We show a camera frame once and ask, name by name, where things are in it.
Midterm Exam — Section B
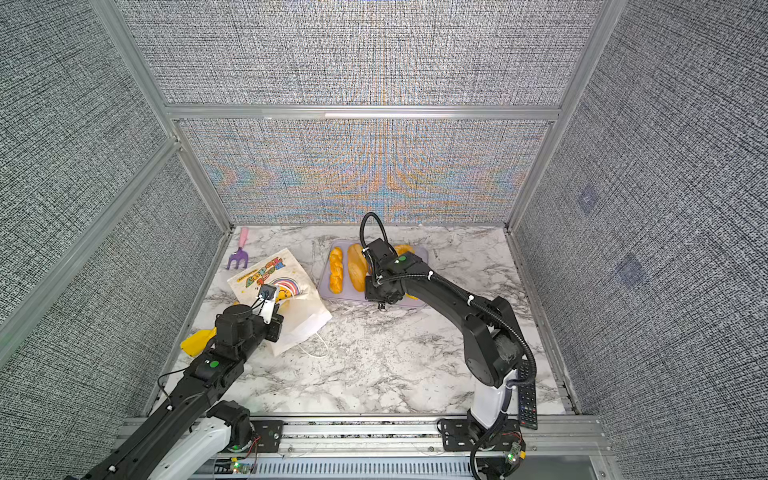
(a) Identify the purple toy rake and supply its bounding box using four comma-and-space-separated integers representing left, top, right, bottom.
226, 227, 249, 270

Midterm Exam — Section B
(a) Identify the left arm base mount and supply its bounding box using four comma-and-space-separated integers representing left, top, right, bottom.
237, 419, 285, 456

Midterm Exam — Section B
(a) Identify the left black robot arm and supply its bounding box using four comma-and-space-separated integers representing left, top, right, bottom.
83, 304, 284, 479

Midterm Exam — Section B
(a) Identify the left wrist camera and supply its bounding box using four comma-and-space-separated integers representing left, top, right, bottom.
254, 284, 277, 325

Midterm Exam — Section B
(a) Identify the white paper gift bag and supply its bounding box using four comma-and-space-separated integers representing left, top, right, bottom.
227, 248, 332, 356

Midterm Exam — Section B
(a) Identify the orange twisted fake bread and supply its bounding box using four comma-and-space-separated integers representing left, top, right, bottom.
329, 247, 344, 294

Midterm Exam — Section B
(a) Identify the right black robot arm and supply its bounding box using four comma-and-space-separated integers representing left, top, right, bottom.
359, 212, 538, 448

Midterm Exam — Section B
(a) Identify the yellow ring fake bread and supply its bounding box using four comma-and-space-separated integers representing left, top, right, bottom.
395, 244, 415, 256

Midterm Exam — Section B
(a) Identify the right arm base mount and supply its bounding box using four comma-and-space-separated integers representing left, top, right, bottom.
436, 414, 527, 479

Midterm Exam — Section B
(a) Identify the lilac plastic tray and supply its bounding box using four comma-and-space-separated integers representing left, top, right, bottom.
317, 239, 429, 308

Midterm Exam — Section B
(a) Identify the yellow toy shovel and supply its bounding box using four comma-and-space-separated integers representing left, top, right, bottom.
180, 327, 217, 358

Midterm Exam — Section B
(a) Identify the golden baguette fake bread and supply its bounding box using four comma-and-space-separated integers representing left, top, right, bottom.
347, 243, 369, 293

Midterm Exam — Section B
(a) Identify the black remote control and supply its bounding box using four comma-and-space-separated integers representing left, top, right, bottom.
517, 359, 538, 430

